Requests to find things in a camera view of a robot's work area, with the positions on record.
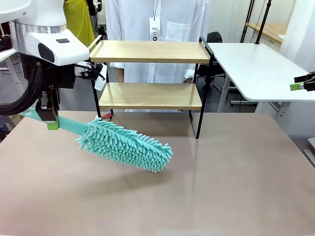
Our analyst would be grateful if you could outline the person's right hand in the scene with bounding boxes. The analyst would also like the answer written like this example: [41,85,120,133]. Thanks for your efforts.
[115,67,124,84]

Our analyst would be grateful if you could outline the white side table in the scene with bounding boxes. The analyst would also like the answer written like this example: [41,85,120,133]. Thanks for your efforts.
[207,42,315,116]

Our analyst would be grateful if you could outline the person in yellow apron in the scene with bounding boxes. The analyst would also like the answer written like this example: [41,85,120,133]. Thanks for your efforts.
[63,0,103,48]

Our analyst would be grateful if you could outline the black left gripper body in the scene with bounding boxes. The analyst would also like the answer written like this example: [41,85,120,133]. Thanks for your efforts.
[40,62,76,90]

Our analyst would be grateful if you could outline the black bag on desk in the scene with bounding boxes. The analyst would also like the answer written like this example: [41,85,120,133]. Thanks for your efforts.
[0,36,12,51]

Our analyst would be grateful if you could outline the grey metal mount plate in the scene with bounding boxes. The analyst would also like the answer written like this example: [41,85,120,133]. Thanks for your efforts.
[303,137,315,170]

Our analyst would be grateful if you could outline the white desk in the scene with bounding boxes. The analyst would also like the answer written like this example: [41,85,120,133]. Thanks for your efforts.
[0,48,20,85]

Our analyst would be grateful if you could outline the black tripod legs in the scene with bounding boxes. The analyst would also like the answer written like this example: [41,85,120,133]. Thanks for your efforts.
[240,0,255,44]

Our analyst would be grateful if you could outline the black office chair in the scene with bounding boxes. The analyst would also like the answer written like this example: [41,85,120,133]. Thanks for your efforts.
[195,31,235,104]

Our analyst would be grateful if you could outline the wood and black metal shelf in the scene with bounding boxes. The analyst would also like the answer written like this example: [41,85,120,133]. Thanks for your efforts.
[88,34,215,140]

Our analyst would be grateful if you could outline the person in white coat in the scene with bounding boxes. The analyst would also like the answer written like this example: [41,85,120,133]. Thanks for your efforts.
[105,0,211,114]

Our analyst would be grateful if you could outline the white JKC name badge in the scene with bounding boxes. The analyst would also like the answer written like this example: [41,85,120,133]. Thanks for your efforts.
[148,17,161,43]

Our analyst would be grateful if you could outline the teal chenille duster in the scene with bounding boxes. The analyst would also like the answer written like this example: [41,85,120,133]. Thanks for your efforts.
[19,110,174,175]

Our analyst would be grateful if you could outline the wooden background table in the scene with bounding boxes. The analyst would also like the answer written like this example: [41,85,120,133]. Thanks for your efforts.
[245,23,289,45]

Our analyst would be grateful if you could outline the black left arm cable sleeve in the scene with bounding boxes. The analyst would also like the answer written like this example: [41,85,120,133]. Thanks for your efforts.
[0,62,45,117]

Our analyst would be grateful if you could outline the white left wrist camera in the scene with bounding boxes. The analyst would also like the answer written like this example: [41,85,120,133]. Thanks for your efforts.
[74,62,108,91]

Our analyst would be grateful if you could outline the black stand pole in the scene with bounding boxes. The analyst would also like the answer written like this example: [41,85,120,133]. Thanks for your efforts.
[254,0,273,45]

